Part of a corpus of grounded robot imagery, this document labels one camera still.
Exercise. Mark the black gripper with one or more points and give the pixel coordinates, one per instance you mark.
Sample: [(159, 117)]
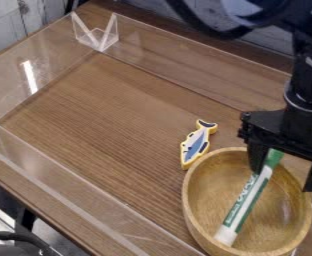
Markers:
[(282, 129)]

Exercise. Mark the green white marker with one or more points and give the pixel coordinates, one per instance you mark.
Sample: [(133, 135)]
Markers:
[(237, 214)]

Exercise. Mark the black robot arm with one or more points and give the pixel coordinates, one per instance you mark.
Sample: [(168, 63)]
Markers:
[(291, 15)]

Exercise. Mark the brown wooden bowl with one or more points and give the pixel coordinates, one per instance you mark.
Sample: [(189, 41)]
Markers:
[(280, 219)]

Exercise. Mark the yellow blue fish toy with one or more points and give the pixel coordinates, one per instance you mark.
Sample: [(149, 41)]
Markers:
[(195, 146)]

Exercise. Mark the clear acrylic corner bracket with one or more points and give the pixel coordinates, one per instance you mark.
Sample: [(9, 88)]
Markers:
[(96, 38)]

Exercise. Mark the clear acrylic front wall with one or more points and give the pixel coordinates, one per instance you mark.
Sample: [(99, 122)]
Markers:
[(92, 217)]

